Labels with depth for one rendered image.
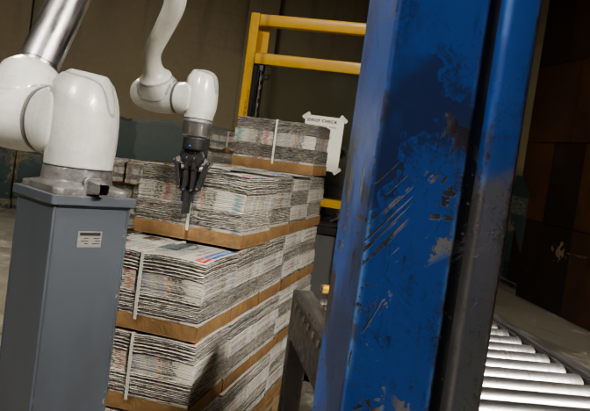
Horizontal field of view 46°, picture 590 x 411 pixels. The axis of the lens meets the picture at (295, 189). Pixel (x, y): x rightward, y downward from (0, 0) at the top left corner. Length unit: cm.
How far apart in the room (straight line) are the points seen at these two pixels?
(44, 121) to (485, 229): 133
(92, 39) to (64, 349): 769
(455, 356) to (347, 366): 6
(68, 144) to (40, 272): 28
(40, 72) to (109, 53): 737
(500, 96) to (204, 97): 179
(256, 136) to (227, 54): 602
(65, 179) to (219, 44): 755
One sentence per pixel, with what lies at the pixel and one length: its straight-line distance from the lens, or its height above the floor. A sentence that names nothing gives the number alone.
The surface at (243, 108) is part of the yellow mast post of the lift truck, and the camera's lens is 365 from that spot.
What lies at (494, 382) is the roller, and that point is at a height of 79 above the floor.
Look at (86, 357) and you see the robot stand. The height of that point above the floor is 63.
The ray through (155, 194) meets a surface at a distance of 227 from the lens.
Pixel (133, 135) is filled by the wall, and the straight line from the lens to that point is 901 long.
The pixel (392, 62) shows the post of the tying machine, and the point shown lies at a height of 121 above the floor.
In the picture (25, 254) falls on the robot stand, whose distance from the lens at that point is 166.
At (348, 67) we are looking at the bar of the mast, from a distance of 356.
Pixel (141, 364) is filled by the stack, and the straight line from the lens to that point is 204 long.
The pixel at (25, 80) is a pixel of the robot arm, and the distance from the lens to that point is 172.
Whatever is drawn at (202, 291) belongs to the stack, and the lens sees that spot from 191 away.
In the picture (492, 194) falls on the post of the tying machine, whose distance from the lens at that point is 39.
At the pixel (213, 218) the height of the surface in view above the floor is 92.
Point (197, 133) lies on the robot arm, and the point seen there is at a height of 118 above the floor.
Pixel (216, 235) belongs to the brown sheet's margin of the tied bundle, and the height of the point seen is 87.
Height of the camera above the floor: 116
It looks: 3 degrees down
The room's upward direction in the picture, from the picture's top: 8 degrees clockwise
